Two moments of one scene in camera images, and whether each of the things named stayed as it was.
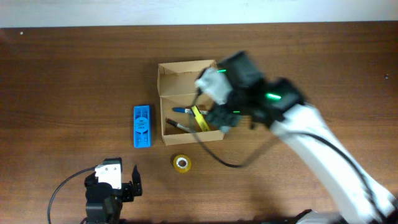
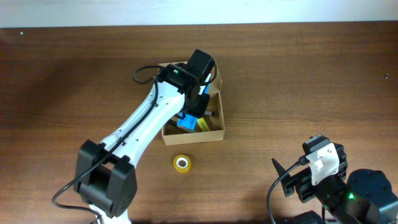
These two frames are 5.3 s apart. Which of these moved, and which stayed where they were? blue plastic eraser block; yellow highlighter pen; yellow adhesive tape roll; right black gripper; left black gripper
Moved: blue plastic eraser block; left black gripper; right black gripper
Stayed: yellow adhesive tape roll; yellow highlighter pen
